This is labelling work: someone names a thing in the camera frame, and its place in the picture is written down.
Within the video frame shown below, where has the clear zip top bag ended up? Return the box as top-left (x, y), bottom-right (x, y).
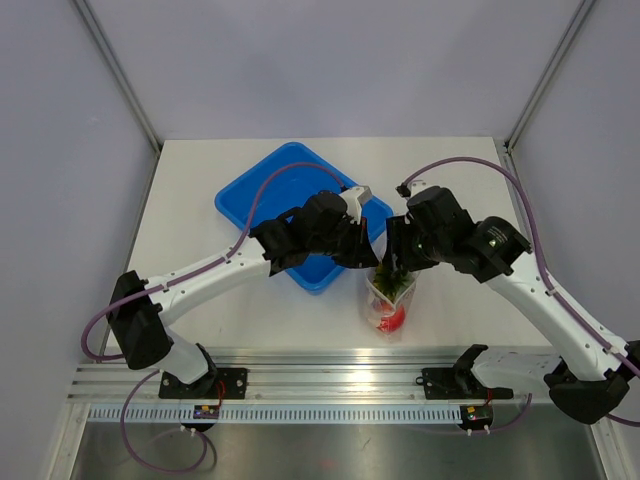
top-left (361, 236), bottom-right (418, 342)

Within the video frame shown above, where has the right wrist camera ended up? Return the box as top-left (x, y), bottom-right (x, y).
top-left (395, 180), bottom-right (428, 200)

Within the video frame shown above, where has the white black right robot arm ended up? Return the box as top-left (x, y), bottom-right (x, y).
top-left (383, 182), bottom-right (639, 425)

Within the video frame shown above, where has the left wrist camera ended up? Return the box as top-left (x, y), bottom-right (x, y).
top-left (339, 185), bottom-right (373, 224)

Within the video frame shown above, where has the white slotted cable duct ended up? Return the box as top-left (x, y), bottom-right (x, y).
top-left (88, 404), bottom-right (462, 425)

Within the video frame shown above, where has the aluminium table edge rail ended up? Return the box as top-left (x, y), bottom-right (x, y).
top-left (67, 349), bottom-right (571, 404)

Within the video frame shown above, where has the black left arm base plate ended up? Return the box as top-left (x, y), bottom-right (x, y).
top-left (158, 367), bottom-right (249, 400)

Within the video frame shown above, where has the orange toy pineapple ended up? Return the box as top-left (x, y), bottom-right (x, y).
top-left (372, 264), bottom-right (414, 302)

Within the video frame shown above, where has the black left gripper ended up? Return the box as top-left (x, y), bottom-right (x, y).
top-left (308, 215), bottom-right (378, 269)

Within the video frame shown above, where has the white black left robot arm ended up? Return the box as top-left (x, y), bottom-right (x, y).
top-left (107, 186), bottom-right (378, 398)

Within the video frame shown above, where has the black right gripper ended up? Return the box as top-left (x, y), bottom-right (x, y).
top-left (383, 214), bottom-right (450, 272)

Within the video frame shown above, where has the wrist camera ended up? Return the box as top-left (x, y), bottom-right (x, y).
top-left (339, 185), bottom-right (373, 224)
top-left (395, 180), bottom-right (428, 200)

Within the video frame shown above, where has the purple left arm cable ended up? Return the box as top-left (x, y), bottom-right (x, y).
top-left (79, 162), bottom-right (348, 473)

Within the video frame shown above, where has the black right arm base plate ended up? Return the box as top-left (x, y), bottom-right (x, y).
top-left (415, 367), bottom-right (514, 401)

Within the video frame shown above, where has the left aluminium frame post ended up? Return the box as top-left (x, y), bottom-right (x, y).
top-left (70, 0), bottom-right (163, 157)

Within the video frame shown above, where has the right aluminium frame post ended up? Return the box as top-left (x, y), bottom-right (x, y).
top-left (504, 0), bottom-right (599, 155)

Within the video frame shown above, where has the aluminium frame post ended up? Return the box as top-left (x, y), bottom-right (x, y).
top-left (70, 0), bottom-right (163, 157)
top-left (504, 0), bottom-right (599, 155)

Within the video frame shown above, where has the blue plastic tray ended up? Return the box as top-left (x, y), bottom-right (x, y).
top-left (214, 142), bottom-right (393, 295)

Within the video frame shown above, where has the red toy apple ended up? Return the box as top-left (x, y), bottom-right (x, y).
top-left (377, 306), bottom-right (406, 334)

